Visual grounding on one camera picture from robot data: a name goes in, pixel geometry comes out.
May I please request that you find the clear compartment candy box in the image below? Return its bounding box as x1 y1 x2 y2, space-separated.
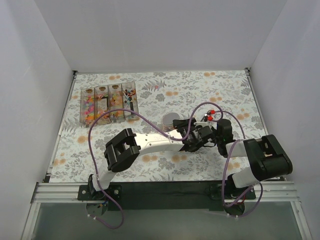
79 82 139 127

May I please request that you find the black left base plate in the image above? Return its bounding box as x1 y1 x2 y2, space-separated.
77 184 122 202

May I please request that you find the floral table mat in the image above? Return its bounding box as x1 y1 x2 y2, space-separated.
49 70 266 183

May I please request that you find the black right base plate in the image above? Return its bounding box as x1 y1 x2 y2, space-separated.
208 183 257 216

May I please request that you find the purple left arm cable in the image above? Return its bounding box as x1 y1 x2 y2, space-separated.
87 101 223 230

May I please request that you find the round metal jar lid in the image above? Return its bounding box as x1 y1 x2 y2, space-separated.
162 112 180 126

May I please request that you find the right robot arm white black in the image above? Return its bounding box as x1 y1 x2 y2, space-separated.
215 119 293 199

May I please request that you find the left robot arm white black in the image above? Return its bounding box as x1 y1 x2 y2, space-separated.
88 118 216 200

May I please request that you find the aluminium frame rail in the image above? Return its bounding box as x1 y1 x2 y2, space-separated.
21 181 312 240

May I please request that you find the clear glass jar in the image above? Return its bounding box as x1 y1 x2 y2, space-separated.
162 120 175 133

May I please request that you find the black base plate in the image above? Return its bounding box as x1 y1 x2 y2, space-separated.
208 183 257 216
77 184 122 202

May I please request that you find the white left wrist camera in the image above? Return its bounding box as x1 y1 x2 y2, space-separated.
194 111 213 127

